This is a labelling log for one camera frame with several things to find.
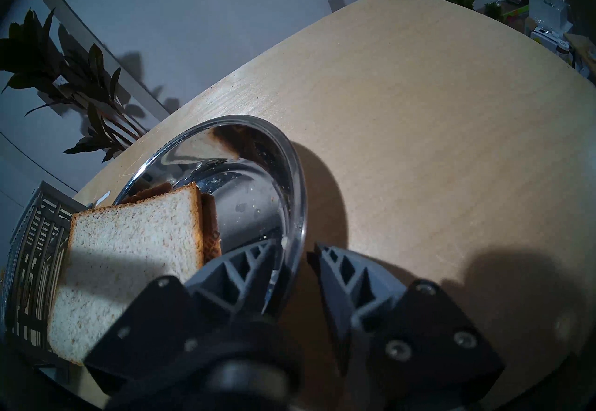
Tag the tall potted leafy plant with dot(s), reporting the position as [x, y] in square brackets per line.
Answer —
[46, 65]

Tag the grey metal dish rack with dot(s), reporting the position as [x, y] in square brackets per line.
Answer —
[56, 196]

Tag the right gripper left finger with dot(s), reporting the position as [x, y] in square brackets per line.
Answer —
[153, 331]

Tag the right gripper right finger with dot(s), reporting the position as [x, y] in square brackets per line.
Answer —
[409, 345]

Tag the open white box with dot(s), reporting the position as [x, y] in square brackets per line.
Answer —
[549, 9]

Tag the green yellow stick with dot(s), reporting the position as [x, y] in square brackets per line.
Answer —
[516, 12]

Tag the printed white carton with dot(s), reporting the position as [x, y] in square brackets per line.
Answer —
[549, 42]

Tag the white tape strip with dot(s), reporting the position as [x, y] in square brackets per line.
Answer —
[101, 199]

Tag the white bread slice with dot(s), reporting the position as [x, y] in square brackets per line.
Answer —
[130, 251]

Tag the stainless steel bowl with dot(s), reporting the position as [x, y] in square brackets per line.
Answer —
[251, 196]

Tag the tiny potted plant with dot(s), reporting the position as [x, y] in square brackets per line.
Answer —
[494, 10]

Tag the wooden board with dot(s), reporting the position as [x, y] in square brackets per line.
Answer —
[584, 54]

